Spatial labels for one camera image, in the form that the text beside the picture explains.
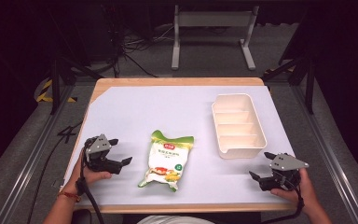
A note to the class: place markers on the aluminium floor rail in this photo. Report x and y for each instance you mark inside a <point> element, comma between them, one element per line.
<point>34,155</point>
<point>329,155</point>

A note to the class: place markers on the white divided plastic box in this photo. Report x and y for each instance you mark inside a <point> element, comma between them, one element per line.
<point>238,124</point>

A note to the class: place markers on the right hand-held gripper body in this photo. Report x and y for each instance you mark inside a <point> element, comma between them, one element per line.
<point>287,162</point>

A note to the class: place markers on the black metal stand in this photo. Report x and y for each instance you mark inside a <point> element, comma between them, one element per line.
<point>307,81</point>
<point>56,84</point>

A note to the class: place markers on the person's left hand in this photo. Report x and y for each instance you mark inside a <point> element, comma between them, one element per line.
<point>88,176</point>

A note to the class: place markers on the white table mat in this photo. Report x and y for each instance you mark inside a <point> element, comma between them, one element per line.
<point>180,118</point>

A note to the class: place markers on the person's right hand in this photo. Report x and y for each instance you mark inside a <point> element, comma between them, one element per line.
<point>301,193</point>

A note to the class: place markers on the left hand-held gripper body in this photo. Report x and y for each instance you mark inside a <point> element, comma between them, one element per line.
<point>99,146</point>

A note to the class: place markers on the person's light clothing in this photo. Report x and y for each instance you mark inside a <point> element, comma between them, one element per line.
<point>174,220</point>

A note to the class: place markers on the green and white snack bag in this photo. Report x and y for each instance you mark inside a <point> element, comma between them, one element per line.
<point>167,161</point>

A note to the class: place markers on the white metal stand frame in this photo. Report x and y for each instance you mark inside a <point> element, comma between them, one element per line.
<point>214,19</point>

